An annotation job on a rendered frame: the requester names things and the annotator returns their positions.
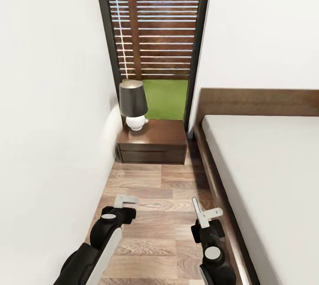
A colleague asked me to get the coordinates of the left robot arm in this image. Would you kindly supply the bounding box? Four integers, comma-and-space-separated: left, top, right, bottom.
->
53, 195, 139, 285

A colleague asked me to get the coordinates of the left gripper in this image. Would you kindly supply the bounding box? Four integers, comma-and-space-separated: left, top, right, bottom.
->
101, 206, 136, 225

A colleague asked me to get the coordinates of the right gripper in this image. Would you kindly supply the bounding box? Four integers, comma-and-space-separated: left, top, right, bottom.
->
191, 219, 225, 244

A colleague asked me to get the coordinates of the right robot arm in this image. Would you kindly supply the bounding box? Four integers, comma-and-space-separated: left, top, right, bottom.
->
191, 207, 237, 285

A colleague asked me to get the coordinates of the hardback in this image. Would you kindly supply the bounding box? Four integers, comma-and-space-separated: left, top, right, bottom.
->
192, 197, 206, 214

